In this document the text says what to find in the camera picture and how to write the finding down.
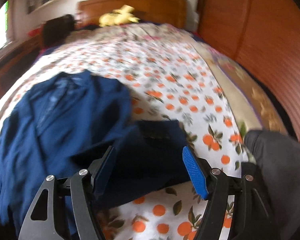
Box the yellow plush toy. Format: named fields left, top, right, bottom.
left=99, top=5, right=140, bottom=27

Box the navy blue garment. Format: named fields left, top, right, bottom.
left=0, top=71, right=189, bottom=230

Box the wooden louvered wardrobe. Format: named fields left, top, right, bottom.
left=197, top=0, right=300, bottom=145

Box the floral quilt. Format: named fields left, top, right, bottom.
left=65, top=23, right=288, bottom=134

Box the wooden desk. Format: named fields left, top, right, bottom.
left=0, top=34, right=42, bottom=99

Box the grey trouser leg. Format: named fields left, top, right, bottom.
left=243, top=129, right=300, bottom=239

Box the orange print bed sheet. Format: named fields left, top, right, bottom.
left=0, top=36, right=248, bottom=239

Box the wooden headboard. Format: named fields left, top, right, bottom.
left=76, top=0, right=187, bottom=29

